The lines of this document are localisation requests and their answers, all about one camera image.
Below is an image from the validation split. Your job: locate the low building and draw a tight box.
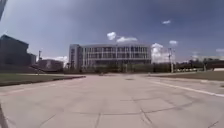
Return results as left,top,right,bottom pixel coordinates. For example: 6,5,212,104
36,58,64,72

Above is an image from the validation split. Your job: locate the tall thin chimney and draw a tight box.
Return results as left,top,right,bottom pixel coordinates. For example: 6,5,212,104
38,50,43,62

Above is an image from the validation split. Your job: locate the grey concrete slab plaza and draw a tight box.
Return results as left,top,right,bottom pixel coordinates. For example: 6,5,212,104
0,73,224,128

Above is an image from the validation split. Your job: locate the row of trees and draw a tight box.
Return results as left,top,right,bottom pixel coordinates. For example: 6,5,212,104
63,57,224,74

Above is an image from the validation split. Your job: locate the wide pale glazed building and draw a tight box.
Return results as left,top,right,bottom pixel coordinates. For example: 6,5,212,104
68,43,153,70

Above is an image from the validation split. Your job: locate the pole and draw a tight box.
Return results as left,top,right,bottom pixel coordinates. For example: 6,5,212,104
169,47,175,74

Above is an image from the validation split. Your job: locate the dark building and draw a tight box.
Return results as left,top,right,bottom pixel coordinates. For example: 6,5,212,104
0,34,37,70

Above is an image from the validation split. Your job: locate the grass bed with kerb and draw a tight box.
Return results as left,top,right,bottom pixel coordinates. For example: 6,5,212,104
0,72,87,88
148,70,224,82

